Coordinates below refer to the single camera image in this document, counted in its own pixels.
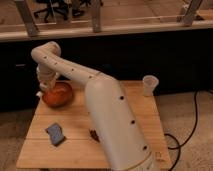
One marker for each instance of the grey metal post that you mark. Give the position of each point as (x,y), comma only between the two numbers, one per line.
(27,18)
(95,13)
(189,16)

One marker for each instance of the black office chair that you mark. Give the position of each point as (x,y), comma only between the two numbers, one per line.
(53,6)

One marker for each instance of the wooden table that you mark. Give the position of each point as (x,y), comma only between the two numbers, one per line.
(79,150)

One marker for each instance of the clear plastic bottle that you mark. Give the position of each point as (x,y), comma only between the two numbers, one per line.
(45,90)

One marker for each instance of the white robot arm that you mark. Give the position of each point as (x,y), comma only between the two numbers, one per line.
(121,138)

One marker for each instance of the right grey metal post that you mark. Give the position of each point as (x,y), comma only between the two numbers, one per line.
(189,16)

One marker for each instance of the brown eggplant toy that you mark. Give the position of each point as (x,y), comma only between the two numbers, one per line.
(94,135)

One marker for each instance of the left grey metal post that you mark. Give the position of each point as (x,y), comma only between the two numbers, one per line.
(27,18)

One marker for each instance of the middle grey metal post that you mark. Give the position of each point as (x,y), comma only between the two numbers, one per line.
(95,13)

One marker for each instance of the orange ceramic bowl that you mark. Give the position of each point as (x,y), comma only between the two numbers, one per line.
(61,94)

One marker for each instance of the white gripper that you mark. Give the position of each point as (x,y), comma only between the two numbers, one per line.
(46,75)

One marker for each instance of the clear plastic cup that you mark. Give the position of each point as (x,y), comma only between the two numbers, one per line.
(150,82)

